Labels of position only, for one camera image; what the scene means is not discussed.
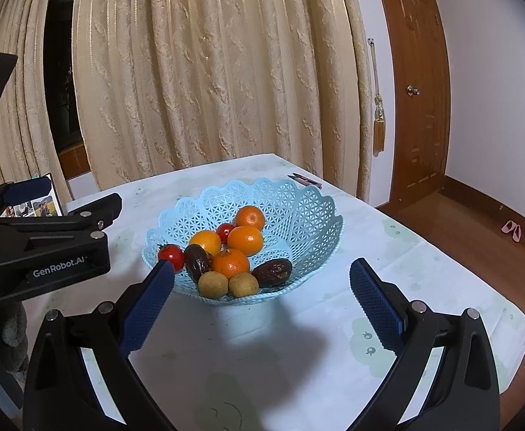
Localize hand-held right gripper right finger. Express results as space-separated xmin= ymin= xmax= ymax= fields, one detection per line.
xmin=349 ymin=258 xmax=501 ymax=431

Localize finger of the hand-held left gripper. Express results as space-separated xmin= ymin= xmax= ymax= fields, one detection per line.
xmin=0 ymin=193 xmax=123 ymax=249
xmin=0 ymin=176 xmax=52 ymax=219

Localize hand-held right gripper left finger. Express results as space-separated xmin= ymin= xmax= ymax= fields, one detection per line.
xmin=22 ymin=259 xmax=176 ymax=431

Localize dark brown dried fruit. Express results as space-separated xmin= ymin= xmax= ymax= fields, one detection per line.
xmin=251 ymin=259 xmax=293 ymax=287
xmin=183 ymin=244 xmax=213 ymax=284

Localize brown longan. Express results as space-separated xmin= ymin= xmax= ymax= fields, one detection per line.
xmin=198 ymin=272 xmax=229 ymax=299
xmin=228 ymin=272 xmax=260 ymax=298

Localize large orange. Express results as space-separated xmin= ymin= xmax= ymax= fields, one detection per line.
xmin=212 ymin=248 xmax=251 ymax=279

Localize small orange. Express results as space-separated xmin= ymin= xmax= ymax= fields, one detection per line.
xmin=234 ymin=205 xmax=266 ymax=231
xmin=227 ymin=226 xmax=264 ymax=256

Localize light blue plastic basket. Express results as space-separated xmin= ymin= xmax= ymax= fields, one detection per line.
xmin=142 ymin=178 xmax=345 ymax=306

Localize photo collage board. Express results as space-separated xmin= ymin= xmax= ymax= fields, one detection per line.
xmin=0 ymin=173 xmax=63 ymax=218

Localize beige textured curtain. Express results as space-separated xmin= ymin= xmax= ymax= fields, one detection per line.
xmin=0 ymin=0 xmax=84 ymax=203
xmin=71 ymin=0 xmax=375 ymax=203

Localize yellow-orange citrus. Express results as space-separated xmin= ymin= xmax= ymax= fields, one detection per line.
xmin=188 ymin=230 xmax=223 ymax=258

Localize white patterned tablecloth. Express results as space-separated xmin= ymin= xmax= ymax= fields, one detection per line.
xmin=2 ymin=153 xmax=525 ymax=431

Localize small black pink scissors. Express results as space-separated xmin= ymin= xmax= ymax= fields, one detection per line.
xmin=287 ymin=173 xmax=324 ymax=189

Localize brown wooden door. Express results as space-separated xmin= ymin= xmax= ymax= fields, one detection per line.
xmin=372 ymin=0 xmax=452 ymax=209

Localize gold curtain tassel tieback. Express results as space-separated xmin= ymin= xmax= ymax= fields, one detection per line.
xmin=368 ymin=45 xmax=386 ymax=158

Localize dark window with wooden frame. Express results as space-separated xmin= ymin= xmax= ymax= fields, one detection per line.
xmin=42 ymin=0 xmax=90 ymax=178

